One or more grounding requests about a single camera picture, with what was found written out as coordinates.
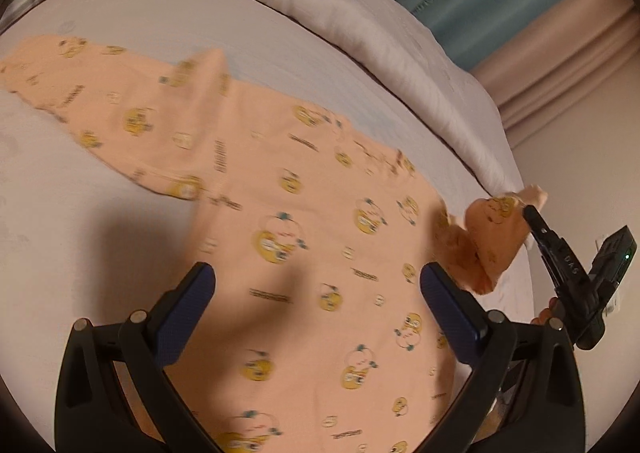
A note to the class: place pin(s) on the peach cartoon print baby garment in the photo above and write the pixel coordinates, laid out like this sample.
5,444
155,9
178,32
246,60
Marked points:
317,338

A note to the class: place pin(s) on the right hand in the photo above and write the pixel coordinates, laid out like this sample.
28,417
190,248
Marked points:
554,309

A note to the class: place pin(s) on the grey rolled duvet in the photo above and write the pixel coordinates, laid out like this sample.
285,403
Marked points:
403,55

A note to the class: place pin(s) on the beige curtain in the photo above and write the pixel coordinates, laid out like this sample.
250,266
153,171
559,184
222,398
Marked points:
556,61

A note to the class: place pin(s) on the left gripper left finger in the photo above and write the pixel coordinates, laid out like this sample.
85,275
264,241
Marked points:
175,316

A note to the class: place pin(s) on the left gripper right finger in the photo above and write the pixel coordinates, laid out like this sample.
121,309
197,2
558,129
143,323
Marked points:
456,311

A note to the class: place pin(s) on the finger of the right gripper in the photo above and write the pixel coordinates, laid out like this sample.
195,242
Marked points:
568,276

